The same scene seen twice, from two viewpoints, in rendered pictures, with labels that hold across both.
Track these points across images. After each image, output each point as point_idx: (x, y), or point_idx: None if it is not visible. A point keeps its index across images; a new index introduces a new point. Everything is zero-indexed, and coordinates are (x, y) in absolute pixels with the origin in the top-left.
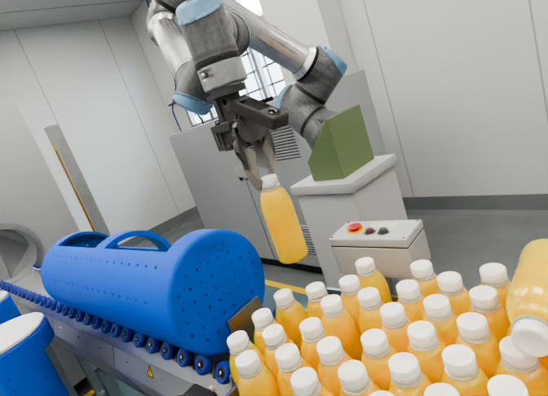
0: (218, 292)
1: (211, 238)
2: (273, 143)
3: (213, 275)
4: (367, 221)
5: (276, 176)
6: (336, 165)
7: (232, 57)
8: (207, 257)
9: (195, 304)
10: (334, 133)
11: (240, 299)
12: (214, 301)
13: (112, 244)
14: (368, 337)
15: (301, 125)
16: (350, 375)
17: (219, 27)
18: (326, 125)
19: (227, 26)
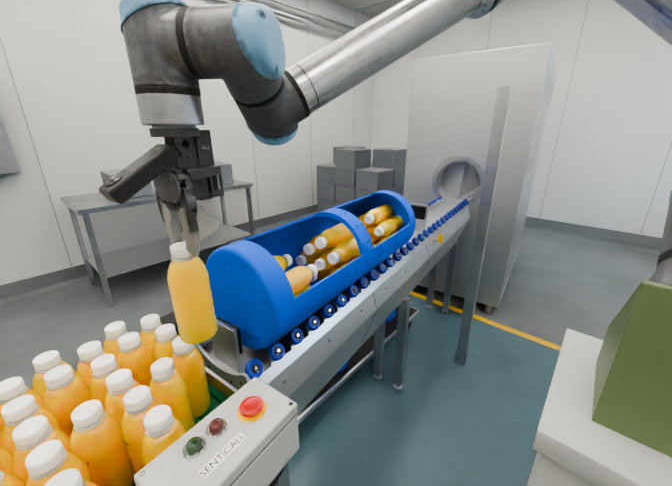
0: (233, 298)
1: (237, 258)
2: (190, 217)
3: (232, 283)
4: (268, 431)
5: (174, 250)
6: (602, 384)
7: (137, 93)
8: (233, 269)
9: (217, 286)
10: (650, 329)
11: (247, 321)
12: (229, 299)
13: (321, 214)
14: (21, 400)
15: (661, 252)
16: (3, 383)
17: (127, 50)
18: (636, 295)
19: (136, 48)
